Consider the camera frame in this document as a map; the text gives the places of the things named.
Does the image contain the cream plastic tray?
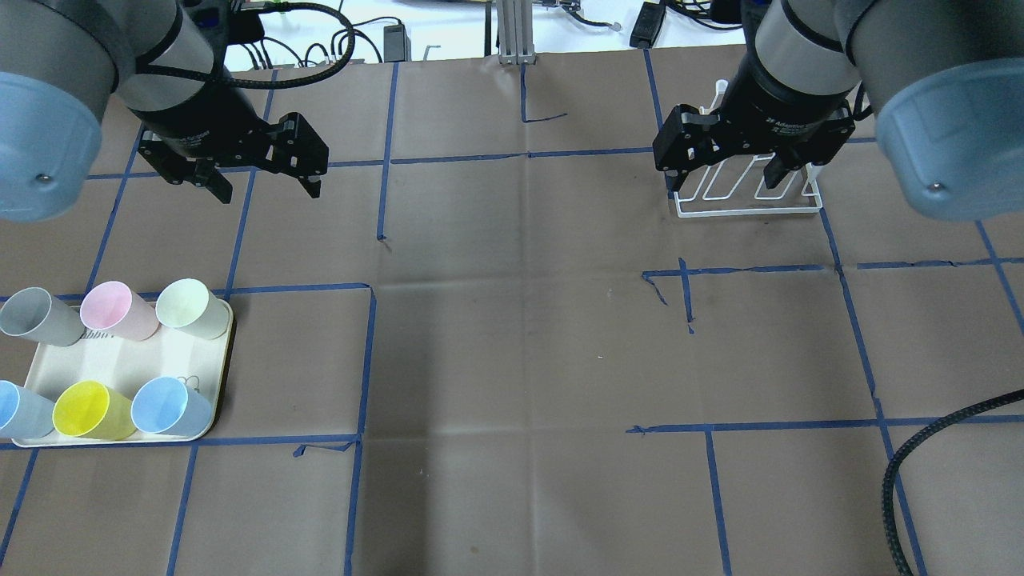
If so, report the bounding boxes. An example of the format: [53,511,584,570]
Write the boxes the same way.
[10,326,234,445]

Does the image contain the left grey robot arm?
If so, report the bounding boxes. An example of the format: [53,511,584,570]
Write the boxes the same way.
[1,1,354,222]

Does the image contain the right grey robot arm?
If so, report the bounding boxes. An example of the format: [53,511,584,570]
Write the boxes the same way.
[652,1,1023,220]

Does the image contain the light blue plastic cup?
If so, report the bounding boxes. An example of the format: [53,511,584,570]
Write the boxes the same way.
[130,376,214,437]

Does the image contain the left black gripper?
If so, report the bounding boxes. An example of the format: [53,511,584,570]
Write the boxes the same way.
[138,82,330,204]

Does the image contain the white wire cup rack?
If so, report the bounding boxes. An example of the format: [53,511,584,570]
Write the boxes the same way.
[670,78,824,218]

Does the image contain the pink plastic cup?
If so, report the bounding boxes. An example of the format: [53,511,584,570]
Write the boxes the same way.
[79,281,160,342]

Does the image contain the aluminium frame post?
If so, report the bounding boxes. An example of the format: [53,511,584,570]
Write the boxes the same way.
[494,0,535,66]

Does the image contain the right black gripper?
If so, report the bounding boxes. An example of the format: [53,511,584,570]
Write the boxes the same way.
[652,56,855,193]

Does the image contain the grey plastic cup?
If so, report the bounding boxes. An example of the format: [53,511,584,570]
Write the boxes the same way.
[1,287,86,347]

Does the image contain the black power adapter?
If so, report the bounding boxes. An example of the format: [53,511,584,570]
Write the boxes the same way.
[628,1,666,49]

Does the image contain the yellow plastic cup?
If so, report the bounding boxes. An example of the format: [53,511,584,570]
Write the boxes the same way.
[52,380,138,441]

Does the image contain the black braided cable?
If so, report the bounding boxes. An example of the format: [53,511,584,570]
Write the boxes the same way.
[882,389,1024,576]

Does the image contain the pale green plastic cup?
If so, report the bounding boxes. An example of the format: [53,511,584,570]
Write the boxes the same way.
[156,278,231,340]

